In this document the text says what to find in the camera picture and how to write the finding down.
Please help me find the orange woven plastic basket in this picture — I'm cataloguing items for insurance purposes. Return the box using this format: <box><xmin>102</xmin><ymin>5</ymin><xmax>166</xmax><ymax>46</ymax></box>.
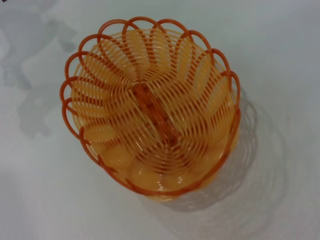
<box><xmin>59</xmin><ymin>16</ymin><xmax>242</xmax><ymax>202</ymax></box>

